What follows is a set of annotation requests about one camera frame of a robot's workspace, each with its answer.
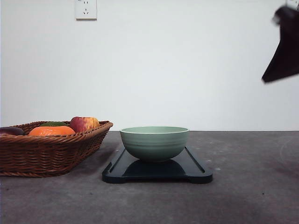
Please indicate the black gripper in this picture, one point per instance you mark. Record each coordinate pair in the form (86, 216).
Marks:
(286, 60)

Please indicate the light green ceramic bowl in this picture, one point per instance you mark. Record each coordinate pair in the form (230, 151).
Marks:
(154, 143)

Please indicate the brown wicker basket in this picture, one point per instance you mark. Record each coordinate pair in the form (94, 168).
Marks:
(50, 149)

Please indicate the dark teal rectangular tray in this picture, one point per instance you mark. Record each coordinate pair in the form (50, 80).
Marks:
(187, 167)

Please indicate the red yellow apple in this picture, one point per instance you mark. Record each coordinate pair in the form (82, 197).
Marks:
(84, 124)

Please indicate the green leafy vegetable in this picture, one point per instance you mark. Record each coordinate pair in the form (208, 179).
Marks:
(54, 123)

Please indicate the orange tangerine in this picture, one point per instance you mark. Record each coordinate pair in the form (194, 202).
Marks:
(51, 130)

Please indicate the dark purple eggplant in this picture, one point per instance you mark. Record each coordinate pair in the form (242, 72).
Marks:
(12, 130)

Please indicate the white wall socket right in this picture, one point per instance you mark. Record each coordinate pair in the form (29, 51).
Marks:
(294, 4)

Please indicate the white wall socket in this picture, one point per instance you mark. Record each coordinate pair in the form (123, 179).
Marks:
(86, 11)
(294, 4)

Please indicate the white wall socket left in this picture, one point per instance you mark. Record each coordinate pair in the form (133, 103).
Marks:
(86, 11)

